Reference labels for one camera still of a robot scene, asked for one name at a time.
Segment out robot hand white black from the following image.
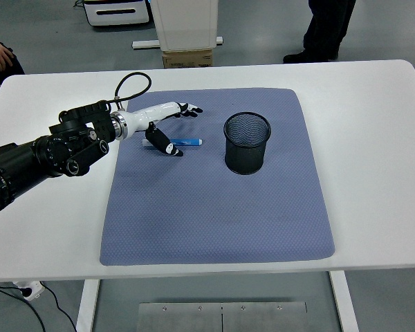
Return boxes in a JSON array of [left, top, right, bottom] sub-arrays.
[[122, 101, 204, 158]]

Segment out blue marker pen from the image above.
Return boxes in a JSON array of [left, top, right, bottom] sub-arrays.
[[142, 138, 204, 148]]

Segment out black mesh pen holder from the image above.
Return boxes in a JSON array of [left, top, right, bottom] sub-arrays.
[[223, 111, 273, 175]]

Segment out white base bar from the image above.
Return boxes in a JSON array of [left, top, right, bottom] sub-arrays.
[[131, 36, 224, 49]]

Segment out cardboard box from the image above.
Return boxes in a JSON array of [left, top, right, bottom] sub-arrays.
[[162, 48, 214, 69]]

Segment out white device with black slot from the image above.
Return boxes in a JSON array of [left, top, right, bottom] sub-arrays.
[[82, 0, 151, 28]]

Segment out blue-grey textured mat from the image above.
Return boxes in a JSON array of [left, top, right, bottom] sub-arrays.
[[99, 87, 336, 266]]

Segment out person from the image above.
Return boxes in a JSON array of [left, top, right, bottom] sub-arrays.
[[283, 0, 357, 65], [0, 33, 26, 84]]

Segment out white table leg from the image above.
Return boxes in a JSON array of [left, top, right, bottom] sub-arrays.
[[75, 279, 101, 332], [329, 271, 360, 332]]

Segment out white power strip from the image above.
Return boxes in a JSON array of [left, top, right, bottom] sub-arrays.
[[12, 280, 44, 300]]

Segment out grey metal plate with screws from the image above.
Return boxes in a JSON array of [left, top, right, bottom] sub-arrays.
[[138, 302, 308, 332]]

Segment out black floor cable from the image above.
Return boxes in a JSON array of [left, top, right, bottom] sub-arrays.
[[0, 282, 77, 332]]

